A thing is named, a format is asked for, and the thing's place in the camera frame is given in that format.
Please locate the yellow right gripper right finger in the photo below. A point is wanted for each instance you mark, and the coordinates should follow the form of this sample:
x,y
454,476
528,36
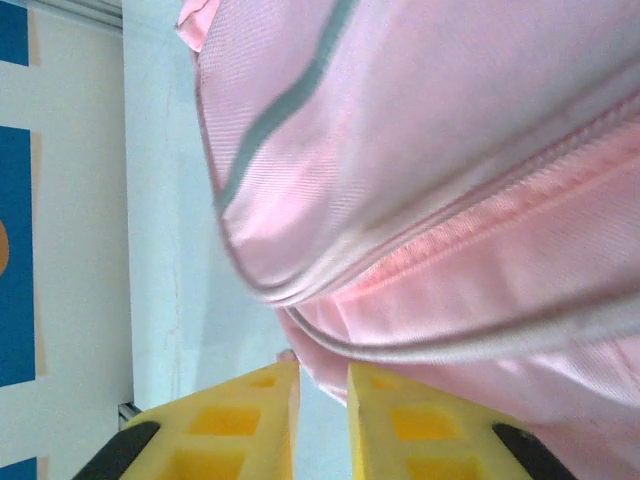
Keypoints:
x,y
425,430

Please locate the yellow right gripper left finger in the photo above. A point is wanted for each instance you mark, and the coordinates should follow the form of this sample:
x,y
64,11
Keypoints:
x,y
220,425

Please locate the pink backpack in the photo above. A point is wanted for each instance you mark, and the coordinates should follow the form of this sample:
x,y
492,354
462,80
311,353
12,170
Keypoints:
x,y
425,150

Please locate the aluminium frame post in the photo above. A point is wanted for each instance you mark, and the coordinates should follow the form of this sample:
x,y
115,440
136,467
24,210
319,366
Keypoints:
x,y
129,416
100,12

